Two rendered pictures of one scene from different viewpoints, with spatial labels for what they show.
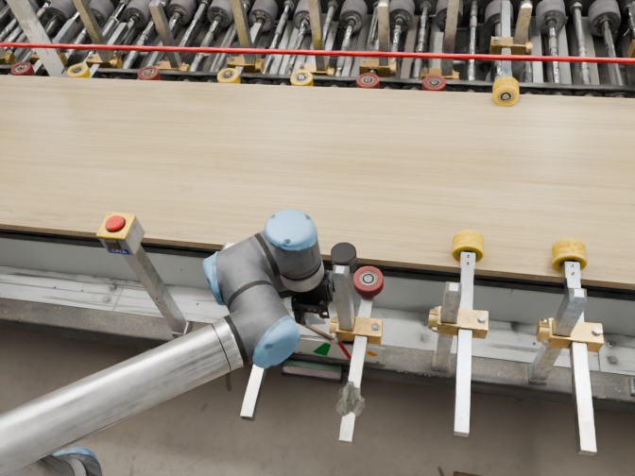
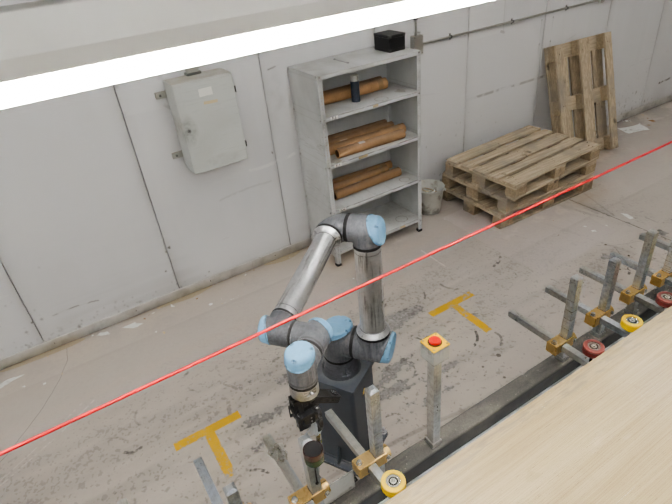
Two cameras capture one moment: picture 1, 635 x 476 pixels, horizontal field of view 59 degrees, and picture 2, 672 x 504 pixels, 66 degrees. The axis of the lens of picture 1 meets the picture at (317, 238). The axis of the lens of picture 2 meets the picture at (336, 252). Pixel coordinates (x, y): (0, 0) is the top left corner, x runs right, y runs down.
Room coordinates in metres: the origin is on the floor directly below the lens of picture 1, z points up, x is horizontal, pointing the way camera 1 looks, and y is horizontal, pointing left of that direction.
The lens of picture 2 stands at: (1.50, -0.67, 2.42)
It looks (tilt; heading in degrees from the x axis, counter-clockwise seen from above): 33 degrees down; 133
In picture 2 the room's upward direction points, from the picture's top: 6 degrees counter-clockwise
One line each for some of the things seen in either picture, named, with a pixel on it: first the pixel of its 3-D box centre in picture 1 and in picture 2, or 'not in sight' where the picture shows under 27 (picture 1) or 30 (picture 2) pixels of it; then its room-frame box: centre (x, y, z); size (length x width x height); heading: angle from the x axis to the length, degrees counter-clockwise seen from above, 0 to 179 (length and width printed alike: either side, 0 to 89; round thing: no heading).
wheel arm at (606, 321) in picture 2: not in sight; (587, 311); (1.11, 1.36, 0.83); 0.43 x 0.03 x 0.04; 162
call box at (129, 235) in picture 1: (122, 234); (434, 350); (0.86, 0.45, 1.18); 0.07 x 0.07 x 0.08; 72
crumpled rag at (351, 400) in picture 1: (351, 398); (277, 451); (0.50, -0.01, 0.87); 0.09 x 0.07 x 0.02; 162
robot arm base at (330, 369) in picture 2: not in sight; (340, 359); (0.24, 0.63, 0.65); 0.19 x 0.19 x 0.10
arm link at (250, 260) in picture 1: (241, 273); (311, 338); (0.59, 0.15, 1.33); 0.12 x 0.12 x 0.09; 20
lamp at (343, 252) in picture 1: (346, 278); (316, 470); (0.74, -0.05, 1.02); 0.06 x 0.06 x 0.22; 72
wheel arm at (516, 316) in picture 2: not in sight; (549, 338); (1.04, 1.13, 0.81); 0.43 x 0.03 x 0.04; 162
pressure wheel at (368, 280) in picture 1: (368, 288); not in sight; (0.80, -0.11, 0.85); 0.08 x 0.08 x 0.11
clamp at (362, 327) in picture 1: (356, 328); (310, 496); (0.69, -0.06, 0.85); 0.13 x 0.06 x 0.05; 72
